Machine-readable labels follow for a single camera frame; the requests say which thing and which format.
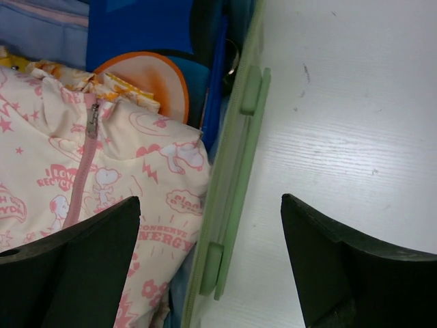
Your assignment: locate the blue cloth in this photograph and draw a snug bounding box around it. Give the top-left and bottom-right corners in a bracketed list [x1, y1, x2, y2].
[1, 1, 89, 70]

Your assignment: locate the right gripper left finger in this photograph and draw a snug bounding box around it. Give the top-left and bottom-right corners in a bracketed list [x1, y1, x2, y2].
[1, 197, 141, 327]

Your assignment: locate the pink patterned garment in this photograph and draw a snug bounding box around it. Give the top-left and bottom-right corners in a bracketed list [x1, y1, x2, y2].
[1, 67, 210, 327]

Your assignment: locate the blue orange ear print bag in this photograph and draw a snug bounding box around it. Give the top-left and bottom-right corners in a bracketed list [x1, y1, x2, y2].
[85, 0, 246, 151]

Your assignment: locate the green suitcase blue lining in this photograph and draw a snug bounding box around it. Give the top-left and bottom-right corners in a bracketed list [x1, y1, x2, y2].
[163, 1, 271, 327]

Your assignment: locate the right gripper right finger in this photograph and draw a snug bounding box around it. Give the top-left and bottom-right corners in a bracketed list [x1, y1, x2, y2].
[281, 194, 436, 327]

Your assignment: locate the orange patterned garment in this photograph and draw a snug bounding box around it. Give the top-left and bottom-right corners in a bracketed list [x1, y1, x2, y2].
[0, 46, 161, 115]

